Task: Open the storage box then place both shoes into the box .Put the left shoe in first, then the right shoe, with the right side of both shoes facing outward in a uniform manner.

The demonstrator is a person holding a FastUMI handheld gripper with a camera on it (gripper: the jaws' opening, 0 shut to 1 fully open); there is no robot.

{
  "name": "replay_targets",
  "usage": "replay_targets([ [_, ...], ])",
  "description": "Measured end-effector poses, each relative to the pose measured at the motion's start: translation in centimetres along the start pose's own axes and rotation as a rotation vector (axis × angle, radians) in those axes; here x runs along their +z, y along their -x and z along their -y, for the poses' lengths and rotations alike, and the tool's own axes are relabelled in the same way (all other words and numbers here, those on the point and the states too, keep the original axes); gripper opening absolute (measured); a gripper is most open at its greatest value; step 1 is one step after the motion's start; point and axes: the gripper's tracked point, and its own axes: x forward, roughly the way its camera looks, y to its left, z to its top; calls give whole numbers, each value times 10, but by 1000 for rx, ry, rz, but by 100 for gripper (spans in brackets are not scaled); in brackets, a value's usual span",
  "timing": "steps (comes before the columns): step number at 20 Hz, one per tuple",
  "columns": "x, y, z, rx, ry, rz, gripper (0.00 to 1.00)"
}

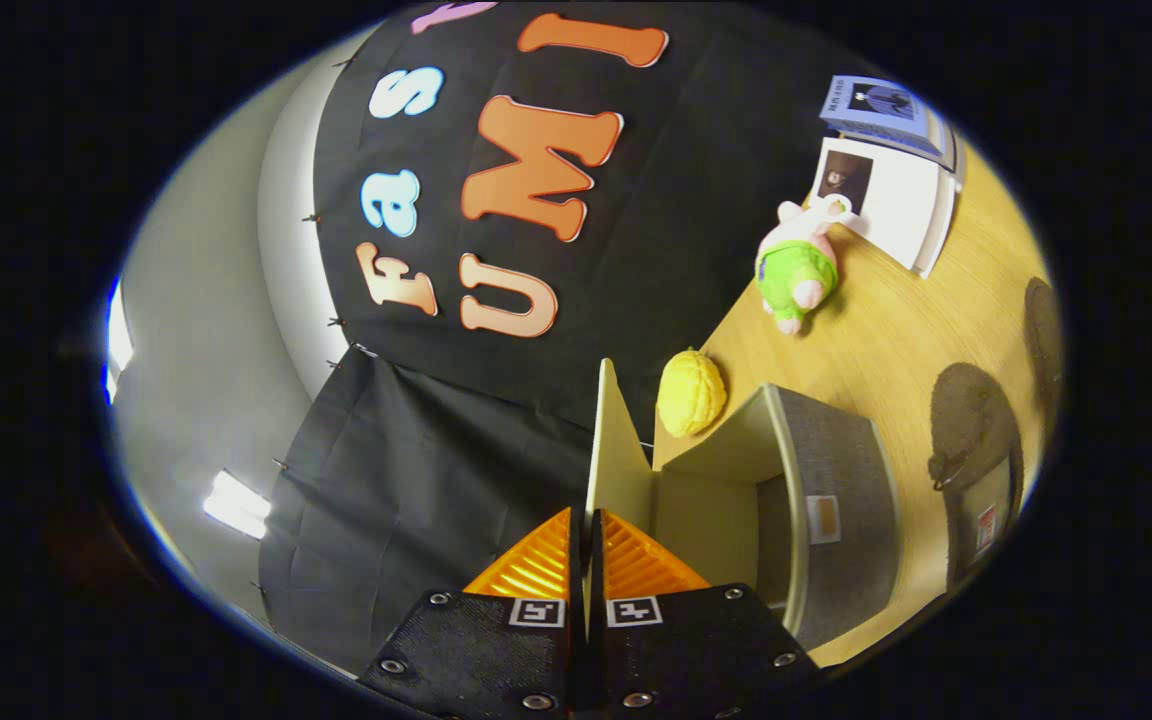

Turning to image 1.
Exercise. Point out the brown shoe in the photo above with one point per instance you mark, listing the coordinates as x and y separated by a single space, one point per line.
971 420
1041 330

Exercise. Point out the yellow knitted plush ball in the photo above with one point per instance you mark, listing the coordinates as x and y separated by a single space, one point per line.
691 395

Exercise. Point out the blue book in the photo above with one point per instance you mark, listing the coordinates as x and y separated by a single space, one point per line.
886 105

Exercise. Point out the black backdrop cloth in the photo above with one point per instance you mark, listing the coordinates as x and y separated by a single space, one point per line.
696 200

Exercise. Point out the ceiling light panel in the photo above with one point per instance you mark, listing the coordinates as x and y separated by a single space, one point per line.
236 505
119 340

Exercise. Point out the grey fabric storage box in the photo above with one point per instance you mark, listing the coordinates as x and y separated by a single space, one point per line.
836 470

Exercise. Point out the white book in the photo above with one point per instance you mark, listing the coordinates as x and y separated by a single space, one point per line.
901 205

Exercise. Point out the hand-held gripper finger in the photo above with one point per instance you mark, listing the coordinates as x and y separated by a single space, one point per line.
597 570
576 570

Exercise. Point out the green and pink plush toy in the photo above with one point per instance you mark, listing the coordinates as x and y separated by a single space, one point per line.
791 275

